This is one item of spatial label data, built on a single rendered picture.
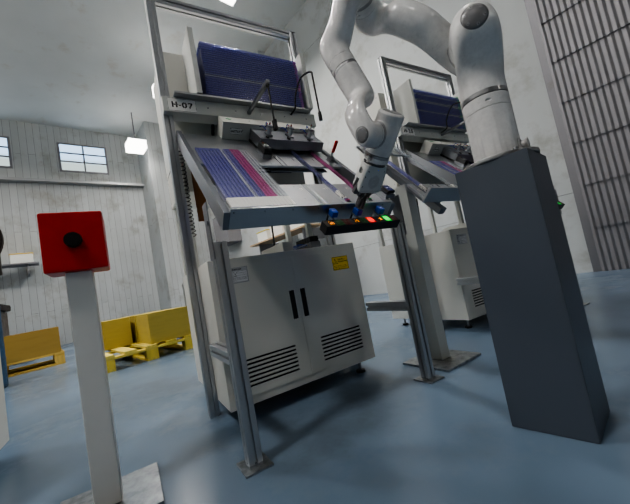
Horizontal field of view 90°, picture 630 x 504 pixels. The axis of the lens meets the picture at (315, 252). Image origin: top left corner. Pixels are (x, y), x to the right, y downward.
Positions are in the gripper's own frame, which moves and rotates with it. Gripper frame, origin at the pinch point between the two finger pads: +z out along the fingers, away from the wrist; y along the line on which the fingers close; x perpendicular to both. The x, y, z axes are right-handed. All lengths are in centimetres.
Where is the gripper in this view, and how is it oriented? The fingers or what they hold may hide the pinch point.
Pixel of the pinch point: (360, 202)
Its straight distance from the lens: 117.4
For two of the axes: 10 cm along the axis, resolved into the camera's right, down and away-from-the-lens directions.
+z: -2.3, 8.0, 5.6
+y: 8.5, -1.2, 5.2
